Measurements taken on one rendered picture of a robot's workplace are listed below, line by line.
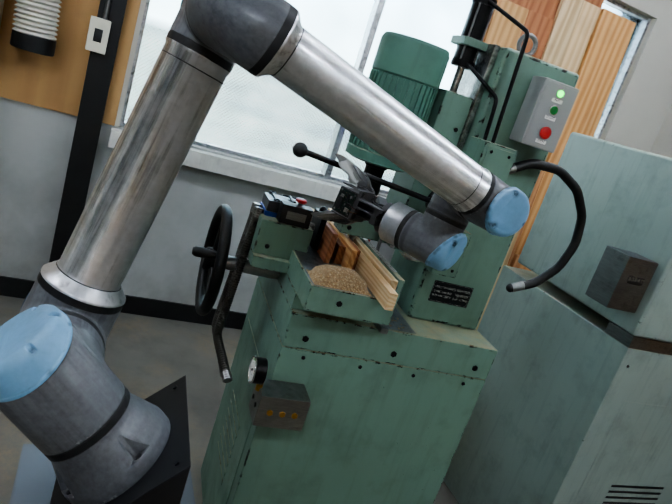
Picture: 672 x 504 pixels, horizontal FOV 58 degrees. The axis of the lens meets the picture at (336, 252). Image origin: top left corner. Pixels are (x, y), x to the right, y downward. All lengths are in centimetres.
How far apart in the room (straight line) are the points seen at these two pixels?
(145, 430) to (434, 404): 87
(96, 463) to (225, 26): 66
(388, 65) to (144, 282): 187
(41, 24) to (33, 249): 97
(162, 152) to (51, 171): 185
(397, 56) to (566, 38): 196
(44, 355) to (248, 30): 54
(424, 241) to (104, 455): 69
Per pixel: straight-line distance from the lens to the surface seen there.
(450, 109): 155
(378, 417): 163
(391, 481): 177
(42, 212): 292
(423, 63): 149
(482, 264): 166
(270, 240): 151
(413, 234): 124
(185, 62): 103
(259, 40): 90
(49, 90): 279
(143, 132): 104
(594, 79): 349
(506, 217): 110
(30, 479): 120
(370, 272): 142
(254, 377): 139
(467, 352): 162
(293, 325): 143
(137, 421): 103
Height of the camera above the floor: 132
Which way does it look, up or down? 15 degrees down
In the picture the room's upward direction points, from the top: 18 degrees clockwise
